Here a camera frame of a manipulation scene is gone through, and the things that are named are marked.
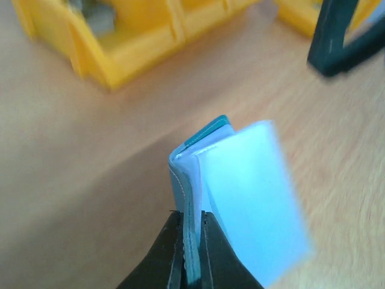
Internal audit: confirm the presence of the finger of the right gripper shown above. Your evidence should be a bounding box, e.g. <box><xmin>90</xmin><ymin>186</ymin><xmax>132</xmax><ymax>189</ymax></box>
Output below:
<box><xmin>307</xmin><ymin>1</ymin><xmax>384</xmax><ymax>77</ymax></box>

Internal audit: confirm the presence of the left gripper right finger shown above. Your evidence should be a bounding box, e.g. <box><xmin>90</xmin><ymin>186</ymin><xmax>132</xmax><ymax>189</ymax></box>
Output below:
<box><xmin>200</xmin><ymin>211</ymin><xmax>263</xmax><ymax>289</ymax></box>

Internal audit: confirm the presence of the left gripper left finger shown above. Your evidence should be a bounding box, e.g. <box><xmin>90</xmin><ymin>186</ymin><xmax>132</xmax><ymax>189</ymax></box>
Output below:
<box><xmin>117</xmin><ymin>212</ymin><xmax>187</xmax><ymax>289</ymax></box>

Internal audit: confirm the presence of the teal card holder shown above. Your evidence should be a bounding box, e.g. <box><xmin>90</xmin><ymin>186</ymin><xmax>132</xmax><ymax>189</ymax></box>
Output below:
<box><xmin>168</xmin><ymin>115</ymin><xmax>312</xmax><ymax>287</ymax></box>

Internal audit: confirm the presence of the black card in bin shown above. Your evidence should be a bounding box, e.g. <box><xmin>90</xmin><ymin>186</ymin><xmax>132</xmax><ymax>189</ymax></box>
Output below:
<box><xmin>67</xmin><ymin>0</ymin><xmax>116</xmax><ymax>36</ymax></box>

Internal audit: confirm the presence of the right yellow bin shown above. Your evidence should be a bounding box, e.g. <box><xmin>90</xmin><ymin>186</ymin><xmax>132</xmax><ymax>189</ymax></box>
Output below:
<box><xmin>275</xmin><ymin>0</ymin><xmax>381</xmax><ymax>37</ymax></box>

